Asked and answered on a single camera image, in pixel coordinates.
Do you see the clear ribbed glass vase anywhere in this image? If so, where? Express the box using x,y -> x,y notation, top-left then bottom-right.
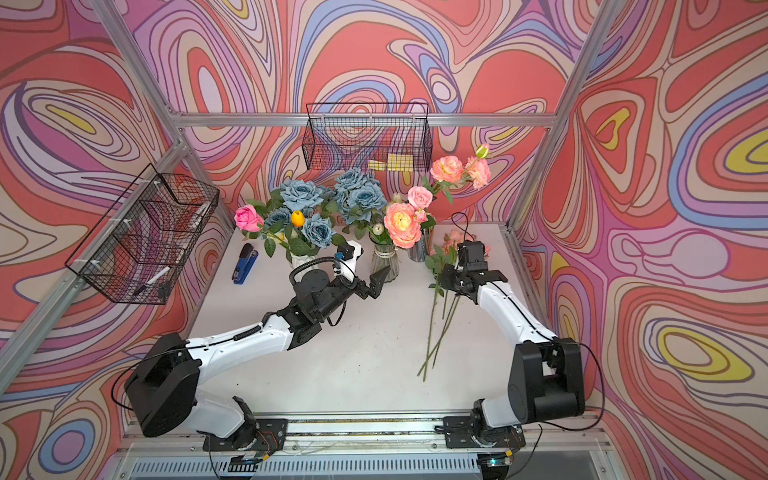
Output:
371,243 -> 400,283

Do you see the pink peony flower branch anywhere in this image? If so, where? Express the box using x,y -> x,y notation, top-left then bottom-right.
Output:
416,227 -> 481,378

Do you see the light pink rose stem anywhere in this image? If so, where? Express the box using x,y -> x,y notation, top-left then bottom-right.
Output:
430,228 -> 476,367

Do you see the white ribbed ceramic vase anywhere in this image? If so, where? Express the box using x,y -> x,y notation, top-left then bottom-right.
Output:
290,254 -> 317,269

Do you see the pink peony bunch glass vase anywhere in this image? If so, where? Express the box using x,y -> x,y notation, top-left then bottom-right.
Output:
368,186 -> 437,250

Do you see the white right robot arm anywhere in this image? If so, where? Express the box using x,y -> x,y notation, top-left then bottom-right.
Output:
435,241 -> 586,451

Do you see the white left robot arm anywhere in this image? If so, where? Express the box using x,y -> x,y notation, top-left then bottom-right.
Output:
124,260 -> 389,452

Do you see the yellow tulip in vase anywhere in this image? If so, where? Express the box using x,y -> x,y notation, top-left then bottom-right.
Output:
290,211 -> 306,229

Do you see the blue rose bunch white vase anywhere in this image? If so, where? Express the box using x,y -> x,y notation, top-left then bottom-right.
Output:
234,180 -> 346,262

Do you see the blue rose bunch glass vase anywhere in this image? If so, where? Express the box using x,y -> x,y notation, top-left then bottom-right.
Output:
331,168 -> 388,239

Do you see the blue black stapler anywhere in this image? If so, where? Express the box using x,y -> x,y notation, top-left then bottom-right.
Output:
232,243 -> 259,285

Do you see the pink peony branch right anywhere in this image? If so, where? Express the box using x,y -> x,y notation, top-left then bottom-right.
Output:
421,144 -> 492,204

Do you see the magenta rose stem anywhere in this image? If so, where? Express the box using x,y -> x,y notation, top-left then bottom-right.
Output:
234,204 -> 265,234

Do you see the yellow sponge in basket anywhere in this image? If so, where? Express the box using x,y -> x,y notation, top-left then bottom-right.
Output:
367,153 -> 415,172

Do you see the white marker in basket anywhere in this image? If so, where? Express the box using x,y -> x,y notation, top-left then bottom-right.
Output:
132,266 -> 170,296

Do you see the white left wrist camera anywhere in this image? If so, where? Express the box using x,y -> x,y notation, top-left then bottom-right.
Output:
334,241 -> 363,283

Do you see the black wire basket back wall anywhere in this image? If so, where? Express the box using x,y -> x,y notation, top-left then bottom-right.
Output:
302,101 -> 433,173

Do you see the black wire basket wall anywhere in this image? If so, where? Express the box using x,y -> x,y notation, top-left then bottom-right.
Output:
65,165 -> 220,305
302,101 -> 433,173

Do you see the metal base rail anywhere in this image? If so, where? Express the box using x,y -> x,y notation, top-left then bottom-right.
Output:
105,411 -> 625,479

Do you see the black wire basket left wall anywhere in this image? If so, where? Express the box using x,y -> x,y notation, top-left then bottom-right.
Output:
65,165 -> 220,305

